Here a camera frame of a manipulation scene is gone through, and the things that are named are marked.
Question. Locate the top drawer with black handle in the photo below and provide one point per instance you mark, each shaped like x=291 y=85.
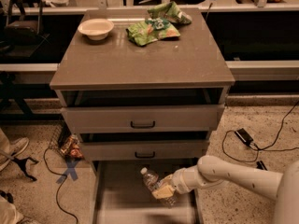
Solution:
x=143 y=119

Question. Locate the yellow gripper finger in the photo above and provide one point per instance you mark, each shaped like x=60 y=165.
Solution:
x=165 y=189

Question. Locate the white bowl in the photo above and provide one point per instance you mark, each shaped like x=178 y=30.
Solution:
x=96 y=29

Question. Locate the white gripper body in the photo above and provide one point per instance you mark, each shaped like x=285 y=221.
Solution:
x=179 y=181

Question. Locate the blue tape cross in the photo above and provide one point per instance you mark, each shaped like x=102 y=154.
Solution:
x=69 y=171

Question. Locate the black stand foot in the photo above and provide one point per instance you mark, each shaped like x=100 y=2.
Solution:
x=21 y=163

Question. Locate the middle drawer with black handle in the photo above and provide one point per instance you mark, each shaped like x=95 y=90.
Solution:
x=140 y=150

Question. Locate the green chip bag front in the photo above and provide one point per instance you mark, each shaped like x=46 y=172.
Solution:
x=151 y=30

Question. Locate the drawer with black handle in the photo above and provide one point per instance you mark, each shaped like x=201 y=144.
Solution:
x=143 y=119
x=140 y=150

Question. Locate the green chip bag rear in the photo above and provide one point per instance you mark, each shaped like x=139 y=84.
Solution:
x=169 y=12

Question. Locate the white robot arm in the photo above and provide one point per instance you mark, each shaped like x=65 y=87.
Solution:
x=210 y=171

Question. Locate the black chair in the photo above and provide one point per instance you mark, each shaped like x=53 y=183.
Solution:
x=22 y=36

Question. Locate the open bottom drawer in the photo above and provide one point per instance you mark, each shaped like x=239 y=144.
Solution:
x=121 y=197

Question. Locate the clear plastic water bottle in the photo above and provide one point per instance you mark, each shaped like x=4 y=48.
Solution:
x=152 y=182

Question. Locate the black metal bar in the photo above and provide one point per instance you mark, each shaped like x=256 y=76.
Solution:
x=260 y=165

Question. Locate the black power adapter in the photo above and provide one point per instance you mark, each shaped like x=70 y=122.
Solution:
x=244 y=136

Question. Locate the snack packet on floor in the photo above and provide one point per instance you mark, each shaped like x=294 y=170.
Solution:
x=70 y=147

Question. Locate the grey drawer cabinet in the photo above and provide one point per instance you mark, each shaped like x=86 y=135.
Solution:
x=114 y=72

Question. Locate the green chip bag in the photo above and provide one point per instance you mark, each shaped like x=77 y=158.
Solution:
x=151 y=30
x=169 y=12

